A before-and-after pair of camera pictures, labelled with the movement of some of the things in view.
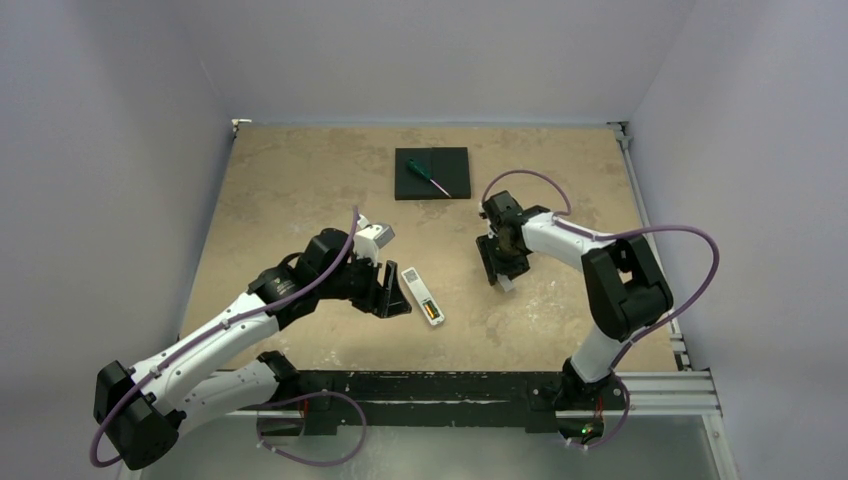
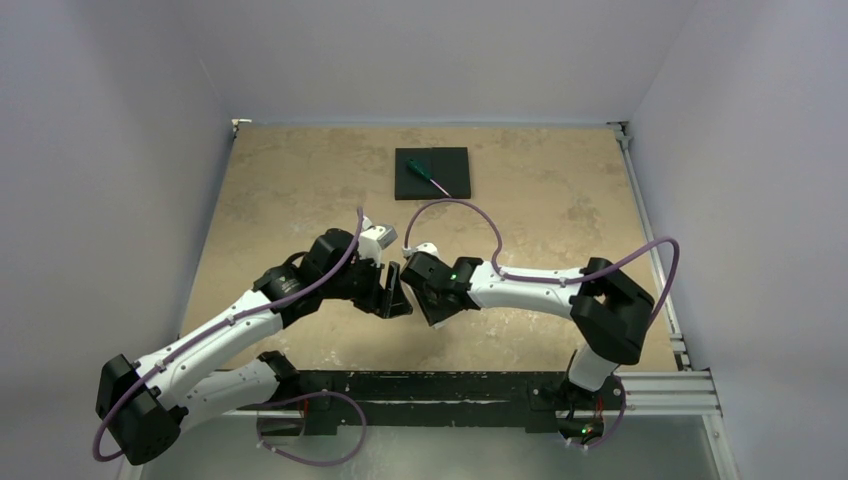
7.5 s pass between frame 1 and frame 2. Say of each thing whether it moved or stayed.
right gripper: moved
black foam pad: stayed
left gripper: stayed
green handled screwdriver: stayed
